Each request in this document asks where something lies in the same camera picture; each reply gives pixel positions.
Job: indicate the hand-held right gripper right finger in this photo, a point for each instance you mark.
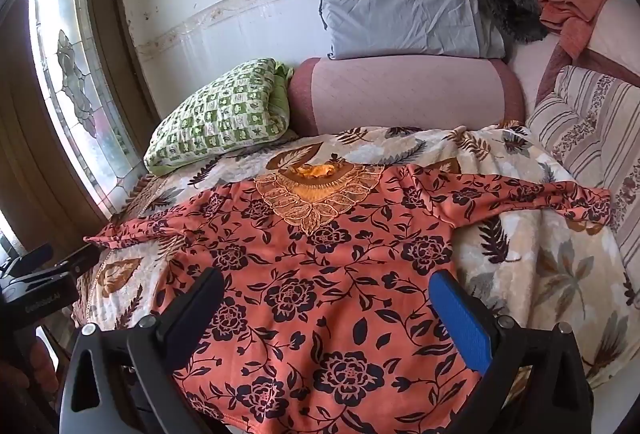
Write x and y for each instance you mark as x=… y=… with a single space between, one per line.
x=460 y=319

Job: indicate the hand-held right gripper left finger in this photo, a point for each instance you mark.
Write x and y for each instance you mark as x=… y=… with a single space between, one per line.
x=192 y=314

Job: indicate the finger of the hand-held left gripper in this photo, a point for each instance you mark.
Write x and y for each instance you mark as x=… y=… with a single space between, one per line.
x=82 y=260

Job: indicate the orange floral blouse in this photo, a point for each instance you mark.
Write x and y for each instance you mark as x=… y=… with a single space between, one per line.
x=320 y=294

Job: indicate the leaf printed fleece blanket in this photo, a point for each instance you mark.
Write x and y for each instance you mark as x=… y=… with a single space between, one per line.
x=540 y=259

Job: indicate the stained glass window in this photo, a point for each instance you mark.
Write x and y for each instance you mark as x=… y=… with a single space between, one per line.
x=70 y=69

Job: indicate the green patterned pillow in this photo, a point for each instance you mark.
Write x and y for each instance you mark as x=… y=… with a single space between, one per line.
x=225 y=114

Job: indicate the striped beige cloth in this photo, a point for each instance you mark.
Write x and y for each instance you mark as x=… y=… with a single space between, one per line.
x=590 y=129

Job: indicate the pink bolster cushion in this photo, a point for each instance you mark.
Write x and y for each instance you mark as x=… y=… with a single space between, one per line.
x=405 y=94

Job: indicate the grey pillow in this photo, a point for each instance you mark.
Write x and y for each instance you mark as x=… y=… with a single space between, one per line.
x=405 y=12

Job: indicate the dark furry cloth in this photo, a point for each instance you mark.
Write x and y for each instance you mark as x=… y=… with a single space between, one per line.
x=515 y=4

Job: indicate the pink sofa backrest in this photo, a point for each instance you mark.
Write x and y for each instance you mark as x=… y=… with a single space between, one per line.
x=615 y=39

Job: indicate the plain orange cloth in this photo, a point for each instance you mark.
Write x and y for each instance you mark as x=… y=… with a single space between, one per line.
x=570 y=12

